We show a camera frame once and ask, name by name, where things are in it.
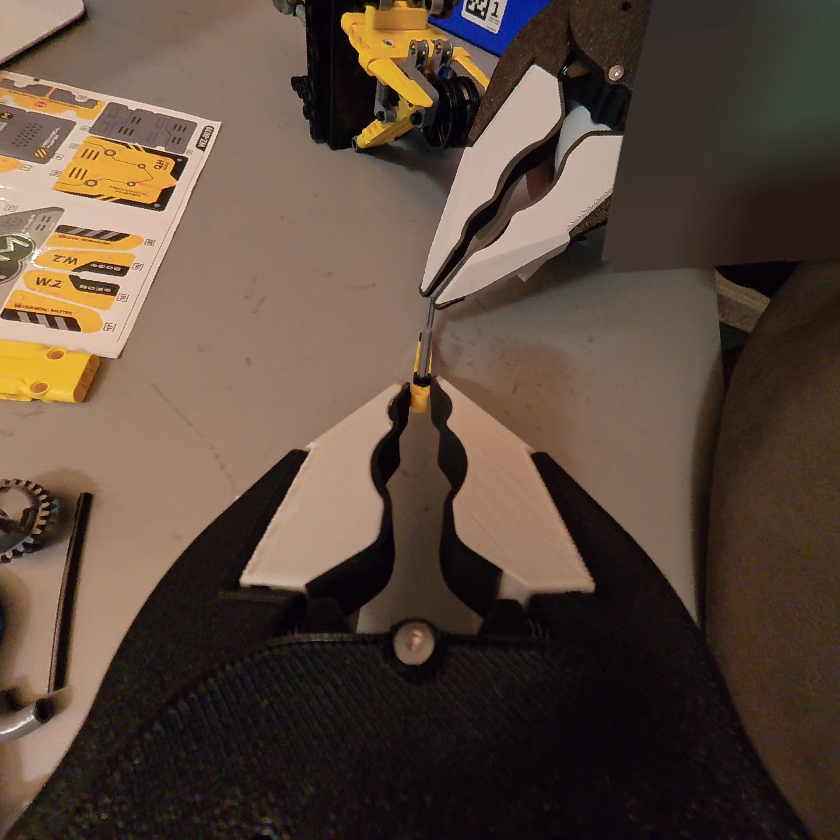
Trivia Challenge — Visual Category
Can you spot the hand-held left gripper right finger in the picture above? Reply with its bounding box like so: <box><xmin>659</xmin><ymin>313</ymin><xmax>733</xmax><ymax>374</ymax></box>
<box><xmin>430</xmin><ymin>377</ymin><xmax>597</xmax><ymax>616</ymax></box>

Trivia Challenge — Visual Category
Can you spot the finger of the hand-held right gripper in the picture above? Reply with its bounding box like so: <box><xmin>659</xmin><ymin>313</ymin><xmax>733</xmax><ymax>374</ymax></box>
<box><xmin>419</xmin><ymin>64</ymin><xmax>567</xmax><ymax>296</ymax></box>
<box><xmin>430</xmin><ymin>105</ymin><xmax>623</xmax><ymax>309</ymax></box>

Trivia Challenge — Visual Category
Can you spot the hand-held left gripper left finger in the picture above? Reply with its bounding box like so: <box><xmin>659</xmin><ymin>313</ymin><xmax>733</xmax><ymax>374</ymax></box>
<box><xmin>239</xmin><ymin>381</ymin><xmax>413</xmax><ymax>595</ymax></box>

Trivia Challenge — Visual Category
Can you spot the yellow toy vehicle model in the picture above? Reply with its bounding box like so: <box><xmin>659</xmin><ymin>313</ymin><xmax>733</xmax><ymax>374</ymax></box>
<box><xmin>292</xmin><ymin>0</ymin><xmax>493</xmax><ymax>152</ymax></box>

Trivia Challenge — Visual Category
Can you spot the yellow thin beam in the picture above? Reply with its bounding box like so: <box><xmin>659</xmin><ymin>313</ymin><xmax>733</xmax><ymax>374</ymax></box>
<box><xmin>410</xmin><ymin>331</ymin><xmax>435</xmax><ymax>413</ymax></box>

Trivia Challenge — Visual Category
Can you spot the grey elbow piece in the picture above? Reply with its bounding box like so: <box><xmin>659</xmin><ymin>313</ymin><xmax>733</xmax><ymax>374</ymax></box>
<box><xmin>0</xmin><ymin>686</ymin><xmax>56</xmax><ymax>742</ymax></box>

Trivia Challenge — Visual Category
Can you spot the blue bin with printed tag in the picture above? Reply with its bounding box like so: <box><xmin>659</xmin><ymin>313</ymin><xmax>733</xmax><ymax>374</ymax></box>
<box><xmin>427</xmin><ymin>0</ymin><xmax>553</xmax><ymax>61</ymax></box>

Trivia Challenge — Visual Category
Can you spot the thick black rod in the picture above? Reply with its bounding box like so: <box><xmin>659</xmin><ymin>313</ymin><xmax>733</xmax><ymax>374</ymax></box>
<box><xmin>47</xmin><ymin>492</ymin><xmax>94</xmax><ymax>693</ymax></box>

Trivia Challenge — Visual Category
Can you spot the black bevel gear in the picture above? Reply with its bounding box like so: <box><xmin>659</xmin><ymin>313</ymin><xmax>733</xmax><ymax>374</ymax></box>
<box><xmin>0</xmin><ymin>479</ymin><xmax>60</xmax><ymax>564</ymax></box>

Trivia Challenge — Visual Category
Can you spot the yellow rectangular panel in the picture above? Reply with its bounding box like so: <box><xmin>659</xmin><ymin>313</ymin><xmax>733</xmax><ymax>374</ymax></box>
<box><xmin>0</xmin><ymin>340</ymin><xmax>101</xmax><ymax>403</ymax></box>

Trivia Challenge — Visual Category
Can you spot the yellow sticker sheet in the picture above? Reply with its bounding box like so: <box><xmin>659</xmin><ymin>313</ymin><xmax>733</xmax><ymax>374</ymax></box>
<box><xmin>0</xmin><ymin>72</ymin><xmax>223</xmax><ymax>358</ymax></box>

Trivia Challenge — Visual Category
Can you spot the white book stand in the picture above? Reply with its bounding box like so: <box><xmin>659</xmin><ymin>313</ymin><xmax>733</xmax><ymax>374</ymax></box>
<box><xmin>0</xmin><ymin>0</ymin><xmax>86</xmax><ymax>67</ymax></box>

